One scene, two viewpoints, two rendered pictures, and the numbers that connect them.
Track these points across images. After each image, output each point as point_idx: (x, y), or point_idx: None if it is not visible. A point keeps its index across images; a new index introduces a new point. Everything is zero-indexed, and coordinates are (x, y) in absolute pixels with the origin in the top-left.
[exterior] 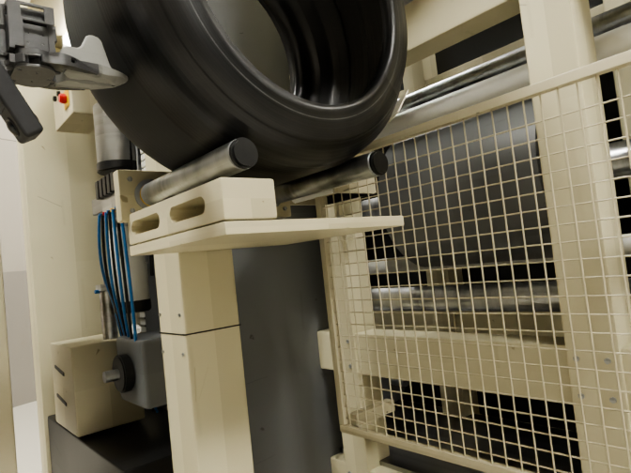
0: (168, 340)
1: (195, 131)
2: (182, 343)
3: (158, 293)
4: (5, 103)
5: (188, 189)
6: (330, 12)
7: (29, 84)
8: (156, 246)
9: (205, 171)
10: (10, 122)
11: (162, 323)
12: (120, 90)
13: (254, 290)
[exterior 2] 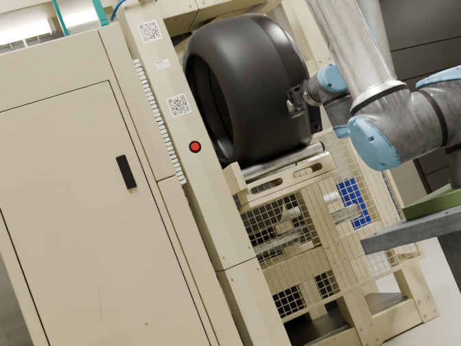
0: (237, 269)
1: (303, 139)
2: (254, 263)
3: (218, 245)
4: (321, 118)
5: (285, 166)
6: (208, 95)
7: (299, 112)
8: (281, 193)
9: (305, 155)
10: (319, 125)
11: (228, 261)
12: (282, 119)
13: None
